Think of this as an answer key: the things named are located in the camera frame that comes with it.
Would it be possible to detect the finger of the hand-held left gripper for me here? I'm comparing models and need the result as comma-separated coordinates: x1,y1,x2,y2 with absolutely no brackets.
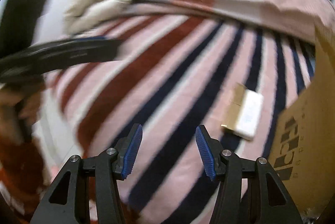
34,37,124,75

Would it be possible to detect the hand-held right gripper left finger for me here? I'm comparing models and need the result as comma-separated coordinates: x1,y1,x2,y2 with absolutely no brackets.
30,123,143,224

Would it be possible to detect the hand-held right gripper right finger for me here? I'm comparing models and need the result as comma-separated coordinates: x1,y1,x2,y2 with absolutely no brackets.
195,125,304,224

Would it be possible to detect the gold rectangular box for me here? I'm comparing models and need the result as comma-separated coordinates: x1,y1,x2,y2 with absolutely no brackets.
220,83,248,133

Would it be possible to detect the white rectangular case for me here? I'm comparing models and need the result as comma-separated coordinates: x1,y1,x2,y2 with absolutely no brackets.
236,90,264,141

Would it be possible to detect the brown cardboard box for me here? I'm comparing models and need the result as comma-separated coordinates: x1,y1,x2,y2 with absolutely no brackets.
268,22,335,216

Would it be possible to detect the person's left hand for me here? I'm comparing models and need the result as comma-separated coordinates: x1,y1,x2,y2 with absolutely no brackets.
0,84,45,146

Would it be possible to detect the dark rectangular object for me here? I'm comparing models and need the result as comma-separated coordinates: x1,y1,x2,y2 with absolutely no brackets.
0,0,53,54

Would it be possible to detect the pink red navy striped blanket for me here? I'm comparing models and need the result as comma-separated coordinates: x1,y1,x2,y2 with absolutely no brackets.
34,12,317,224

